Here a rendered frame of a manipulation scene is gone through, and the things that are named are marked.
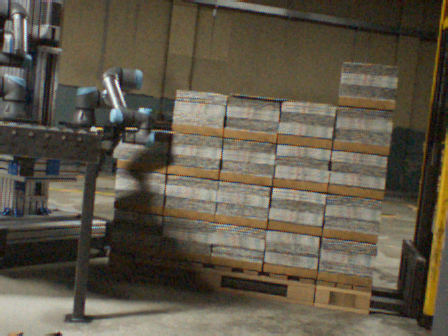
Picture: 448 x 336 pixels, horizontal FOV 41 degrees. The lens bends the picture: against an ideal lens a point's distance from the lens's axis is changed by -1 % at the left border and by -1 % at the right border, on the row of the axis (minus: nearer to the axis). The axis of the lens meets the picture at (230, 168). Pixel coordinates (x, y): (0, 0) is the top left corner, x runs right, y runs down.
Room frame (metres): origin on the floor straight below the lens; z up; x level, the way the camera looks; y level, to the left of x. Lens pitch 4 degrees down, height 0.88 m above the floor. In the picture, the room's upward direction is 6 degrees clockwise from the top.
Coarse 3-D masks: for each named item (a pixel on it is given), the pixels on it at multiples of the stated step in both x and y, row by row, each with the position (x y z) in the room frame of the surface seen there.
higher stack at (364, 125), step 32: (352, 64) 3.15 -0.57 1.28; (352, 96) 3.14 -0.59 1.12; (384, 96) 3.12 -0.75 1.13; (352, 128) 3.13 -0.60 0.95; (384, 128) 3.11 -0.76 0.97; (352, 160) 3.14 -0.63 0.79; (384, 160) 3.11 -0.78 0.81; (352, 224) 3.13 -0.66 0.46; (352, 256) 3.13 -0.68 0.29; (320, 288) 3.15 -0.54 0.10; (352, 288) 3.25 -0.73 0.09
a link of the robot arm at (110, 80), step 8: (104, 72) 3.40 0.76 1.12; (112, 72) 3.38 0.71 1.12; (120, 72) 3.41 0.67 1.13; (104, 80) 3.34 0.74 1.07; (112, 80) 3.34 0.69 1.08; (104, 88) 3.37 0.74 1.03; (112, 88) 3.28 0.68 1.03; (112, 96) 3.23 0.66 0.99; (120, 96) 3.23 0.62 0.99; (112, 104) 3.19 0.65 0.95; (120, 104) 3.17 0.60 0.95; (112, 112) 3.12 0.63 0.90; (120, 112) 3.11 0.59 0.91; (128, 112) 3.13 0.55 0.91; (112, 120) 3.11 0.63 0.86; (120, 120) 3.11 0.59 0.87; (128, 120) 3.13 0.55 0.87
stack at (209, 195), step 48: (192, 144) 3.28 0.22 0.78; (240, 144) 3.24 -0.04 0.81; (144, 192) 3.32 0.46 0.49; (192, 192) 3.27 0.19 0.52; (240, 192) 3.23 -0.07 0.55; (288, 192) 3.19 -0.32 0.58; (144, 240) 3.32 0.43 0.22; (192, 240) 3.27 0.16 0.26; (240, 240) 3.22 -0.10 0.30; (288, 240) 3.18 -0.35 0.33; (288, 288) 3.18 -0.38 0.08
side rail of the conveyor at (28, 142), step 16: (0, 128) 2.45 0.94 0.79; (16, 128) 2.46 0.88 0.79; (32, 128) 2.48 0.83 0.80; (0, 144) 2.45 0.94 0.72; (16, 144) 2.46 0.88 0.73; (32, 144) 2.48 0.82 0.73; (48, 144) 2.49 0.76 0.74; (64, 144) 2.51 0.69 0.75; (80, 144) 2.52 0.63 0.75; (96, 144) 2.54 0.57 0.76; (64, 160) 2.51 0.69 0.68; (80, 160) 2.52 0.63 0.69; (96, 160) 2.54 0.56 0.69
